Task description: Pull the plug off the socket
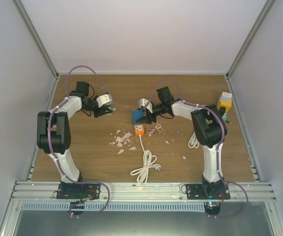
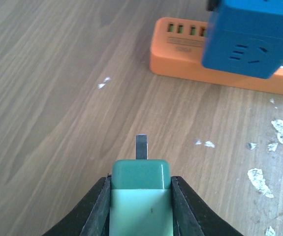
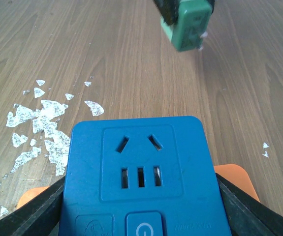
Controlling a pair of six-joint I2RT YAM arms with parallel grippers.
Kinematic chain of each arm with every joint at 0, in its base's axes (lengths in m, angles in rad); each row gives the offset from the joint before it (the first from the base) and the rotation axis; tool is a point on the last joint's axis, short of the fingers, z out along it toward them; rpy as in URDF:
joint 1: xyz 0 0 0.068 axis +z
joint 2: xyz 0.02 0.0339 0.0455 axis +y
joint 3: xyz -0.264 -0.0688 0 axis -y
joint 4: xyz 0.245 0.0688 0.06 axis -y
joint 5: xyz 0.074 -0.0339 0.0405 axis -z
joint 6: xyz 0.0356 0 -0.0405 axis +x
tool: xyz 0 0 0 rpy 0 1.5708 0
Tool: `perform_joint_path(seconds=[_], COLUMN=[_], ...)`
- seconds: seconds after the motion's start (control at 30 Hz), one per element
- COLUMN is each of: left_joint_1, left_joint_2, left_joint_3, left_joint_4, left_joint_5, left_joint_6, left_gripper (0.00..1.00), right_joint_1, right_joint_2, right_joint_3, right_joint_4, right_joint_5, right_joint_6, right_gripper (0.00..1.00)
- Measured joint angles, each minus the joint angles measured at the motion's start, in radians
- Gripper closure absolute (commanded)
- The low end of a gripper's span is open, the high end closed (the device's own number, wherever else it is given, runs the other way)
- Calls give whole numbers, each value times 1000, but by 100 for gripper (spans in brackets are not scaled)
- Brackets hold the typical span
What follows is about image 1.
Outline blue power socket cube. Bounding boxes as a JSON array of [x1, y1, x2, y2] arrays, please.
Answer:
[[131, 109, 144, 125]]

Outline light blue cable duct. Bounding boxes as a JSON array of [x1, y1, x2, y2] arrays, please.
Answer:
[[21, 201, 205, 212]]

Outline white paint flakes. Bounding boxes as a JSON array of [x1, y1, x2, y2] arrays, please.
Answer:
[[101, 118, 192, 160]]

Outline white orange-socket power cord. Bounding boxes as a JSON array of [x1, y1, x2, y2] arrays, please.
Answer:
[[130, 135, 162, 183]]

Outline white coiled power cord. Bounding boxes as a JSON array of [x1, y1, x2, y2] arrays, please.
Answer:
[[189, 132, 201, 149]]

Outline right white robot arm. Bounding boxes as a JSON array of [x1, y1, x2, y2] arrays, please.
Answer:
[[137, 87, 227, 199]]

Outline aluminium front rail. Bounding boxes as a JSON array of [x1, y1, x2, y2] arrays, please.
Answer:
[[10, 181, 276, 202]]

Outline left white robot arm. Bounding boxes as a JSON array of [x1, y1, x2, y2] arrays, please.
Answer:
[[36, 82, 113, 199]]

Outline orange power socket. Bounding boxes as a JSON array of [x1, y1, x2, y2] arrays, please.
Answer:
[[134, 124, 145, 136]]

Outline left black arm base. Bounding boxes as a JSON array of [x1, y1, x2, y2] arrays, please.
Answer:
[[52, 182, 100, 201]]

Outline pink usb cable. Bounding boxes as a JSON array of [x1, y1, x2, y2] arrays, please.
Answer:
[[146, 124, 164, 136]]

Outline green charger plug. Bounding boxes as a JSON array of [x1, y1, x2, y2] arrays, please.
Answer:
[[107, 106, 116, 113]]

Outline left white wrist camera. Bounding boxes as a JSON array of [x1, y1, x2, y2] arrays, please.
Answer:
[[96, 93, 113, 108]]

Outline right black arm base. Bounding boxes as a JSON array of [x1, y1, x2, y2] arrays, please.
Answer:
[[181, 180, 231, 201]]

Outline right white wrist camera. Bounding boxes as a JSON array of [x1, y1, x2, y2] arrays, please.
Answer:
[[138, 98, 153, 113]]

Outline yellow socket cube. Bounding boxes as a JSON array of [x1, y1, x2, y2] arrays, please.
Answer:
[[217, 99, 232, 115]]

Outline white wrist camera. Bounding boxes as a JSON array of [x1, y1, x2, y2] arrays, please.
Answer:
[[138, 98, 153, 113], [96, 93, 113, 108]]

